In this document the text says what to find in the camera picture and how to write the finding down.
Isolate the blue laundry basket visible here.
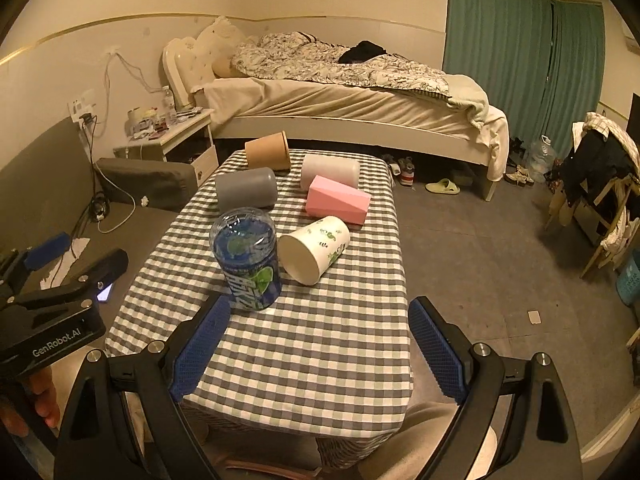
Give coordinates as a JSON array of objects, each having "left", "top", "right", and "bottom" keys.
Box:
[{"left": 615, "top": 249, "right": 640, "bottom": 307}]

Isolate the person's right leg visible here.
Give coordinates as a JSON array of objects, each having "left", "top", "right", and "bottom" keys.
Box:
[{"left": 357, "top": 401, "right": 499, "bottom": 480}]

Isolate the black garment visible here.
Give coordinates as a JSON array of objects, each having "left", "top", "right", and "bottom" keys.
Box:
[{"left": 337, "top": 40, "right": 389, "bottom": 65}]

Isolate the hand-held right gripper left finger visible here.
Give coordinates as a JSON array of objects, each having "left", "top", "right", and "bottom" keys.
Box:
[{"left": 52, "top": 292, "right": 232, "bottom": 480}]

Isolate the white wall socket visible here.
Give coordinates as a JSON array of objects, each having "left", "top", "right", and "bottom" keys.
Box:
[{"left": 67, "top": 89, "right": 99, "bottom": 124}]

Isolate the white cable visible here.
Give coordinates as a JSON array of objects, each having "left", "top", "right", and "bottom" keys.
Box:
[{"left": 91, "top": 124, "right": 137, "bottom": 234}]

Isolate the pale white cup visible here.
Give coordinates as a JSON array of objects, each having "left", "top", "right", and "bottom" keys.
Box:
[{"left": 300, "top": 153, "right": 362, "bottom": 192}]

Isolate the white cup with green print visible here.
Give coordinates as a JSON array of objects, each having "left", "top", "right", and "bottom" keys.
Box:
[{"left": 277, "top": 215, "right": 351, "bottom": 286}]

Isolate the wooden chair with clothes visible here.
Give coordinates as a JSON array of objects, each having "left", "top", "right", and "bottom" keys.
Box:
[{"left": 544, "top": 111, "right": 640, "bottom": 281}]

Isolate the white nightstand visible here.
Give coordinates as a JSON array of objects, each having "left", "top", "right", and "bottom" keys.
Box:
[{"left": 112, "top": 108, "right": 220, "bottom": 182}]

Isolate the grey cushion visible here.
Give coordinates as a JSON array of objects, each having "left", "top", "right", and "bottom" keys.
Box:
[{"left": 93, "top": 157, "right": 199, "bottom": 211}]

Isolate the white crumpled paper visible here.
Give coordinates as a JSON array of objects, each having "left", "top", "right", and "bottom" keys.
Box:
[{"left": 38, "top": 237, "right": 91, "bottom": 290}]

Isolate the brown cup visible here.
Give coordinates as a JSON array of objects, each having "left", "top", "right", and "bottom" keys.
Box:
[{"left": 244, "top": 130, "right": 292, "bottom": 172}]

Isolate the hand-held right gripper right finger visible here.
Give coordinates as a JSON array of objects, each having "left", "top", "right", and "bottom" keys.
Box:
[{"left": 407, "top": 296, "right": 584, "bottom": 480}]

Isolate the clear blue plastic cup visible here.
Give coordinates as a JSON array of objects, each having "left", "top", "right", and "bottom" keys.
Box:
[{"left": 208, "top": 206, "right": 284, "bottom": 313}]

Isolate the grey checkered tablecloth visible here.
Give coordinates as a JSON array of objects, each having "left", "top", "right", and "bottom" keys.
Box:
[{"left": 103, "top": 148, "right": 416, "bottom": 469}]

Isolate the green curtain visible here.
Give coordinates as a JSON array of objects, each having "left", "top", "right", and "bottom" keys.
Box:
[{"left": 442, "top": 0, "right": 607, "bottom": 134}]

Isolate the person's left hand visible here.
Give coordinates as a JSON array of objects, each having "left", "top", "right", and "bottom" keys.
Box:
[{"left": 0, "top": 366, "right": 57, "bottom": 442}]

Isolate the grey cup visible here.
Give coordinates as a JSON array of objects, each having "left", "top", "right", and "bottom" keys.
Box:
[{"left": 214, "top": 166, "right": 279, "bottom": 214}]

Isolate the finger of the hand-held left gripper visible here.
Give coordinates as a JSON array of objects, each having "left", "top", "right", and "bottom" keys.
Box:
[
  {"left": 0, "top": 232, "right": 71, "bottom": 301},
  {"left": 12, "top": 248, "right": 130, "bottom": 311}
]

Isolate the white bed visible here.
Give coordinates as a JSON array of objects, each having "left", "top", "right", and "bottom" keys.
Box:
[{"left": 160, "top": 16, "right": 511, "bottom": 202}]

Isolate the large clear water jug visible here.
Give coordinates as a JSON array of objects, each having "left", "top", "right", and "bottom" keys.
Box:
[{"left": 528, "top": 134, "right": 558, "bottom": 184}]

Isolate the green slipper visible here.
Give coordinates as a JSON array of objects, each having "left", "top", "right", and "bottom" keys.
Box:
[{"left": 424, "top": 178, "right": 461, "bottom": 195}]

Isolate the pink cup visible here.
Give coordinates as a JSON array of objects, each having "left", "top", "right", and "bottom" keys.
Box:
[{"left": 305, "top": 175, "right": 372, "bottom": 226}]

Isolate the pair of white sneakers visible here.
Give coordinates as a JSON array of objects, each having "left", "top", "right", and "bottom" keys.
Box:
[{"left": 503, "top": 164, "right": 535, "bottom": 186}]

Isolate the leaf-print quilt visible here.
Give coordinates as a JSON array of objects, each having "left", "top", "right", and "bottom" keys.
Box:
[{"left": 230, "top": 32, "right": 449, "bottom": 97}]

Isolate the cream pillow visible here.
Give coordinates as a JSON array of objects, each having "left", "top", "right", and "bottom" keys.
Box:
[{"left": 193, "top": 15, "right": 257, "bottom": 81}]

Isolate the pair of grey shoes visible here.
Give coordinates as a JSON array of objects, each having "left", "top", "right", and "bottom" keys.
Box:
[{"left": 386, "top": 156, "right": 419, "bottom": 187}]

